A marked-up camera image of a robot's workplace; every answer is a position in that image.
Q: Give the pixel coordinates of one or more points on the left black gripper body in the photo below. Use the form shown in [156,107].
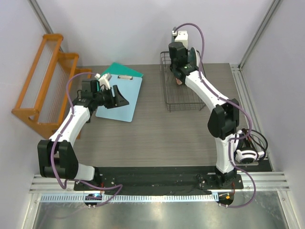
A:
[106,98]

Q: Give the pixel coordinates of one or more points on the orange wooden rack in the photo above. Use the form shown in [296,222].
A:
[43,104]

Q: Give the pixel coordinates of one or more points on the black wire dish rack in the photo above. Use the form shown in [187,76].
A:
[176,97]

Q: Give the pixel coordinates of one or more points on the white slotted cable duct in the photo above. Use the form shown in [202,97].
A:
[90,198]

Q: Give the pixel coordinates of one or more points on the aluminium frame rail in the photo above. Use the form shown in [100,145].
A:
[245,99]

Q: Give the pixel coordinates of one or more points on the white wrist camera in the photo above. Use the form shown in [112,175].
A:
[180,36]
[104,80]

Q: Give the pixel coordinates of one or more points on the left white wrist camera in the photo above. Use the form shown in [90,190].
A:
[104,80]

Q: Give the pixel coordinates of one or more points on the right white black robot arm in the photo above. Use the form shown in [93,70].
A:
[224,113]

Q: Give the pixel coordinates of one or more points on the red teal floral plate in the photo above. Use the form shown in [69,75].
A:
[193,57]

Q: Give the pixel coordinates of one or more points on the light blue clipboard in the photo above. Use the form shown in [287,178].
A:
[129,87]

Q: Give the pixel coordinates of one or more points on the green folder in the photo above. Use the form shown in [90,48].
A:
[119,69]

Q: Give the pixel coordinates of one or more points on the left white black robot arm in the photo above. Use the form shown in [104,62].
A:
[57,158]

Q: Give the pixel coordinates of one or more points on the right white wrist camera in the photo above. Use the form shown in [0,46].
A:
[180,36]

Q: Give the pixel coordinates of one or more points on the white black headset device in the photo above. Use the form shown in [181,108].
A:
[250,149]

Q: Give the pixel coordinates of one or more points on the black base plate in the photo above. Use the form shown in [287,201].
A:
[167,181]

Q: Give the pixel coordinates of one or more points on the pink cream plate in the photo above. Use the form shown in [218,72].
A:
[180,81]

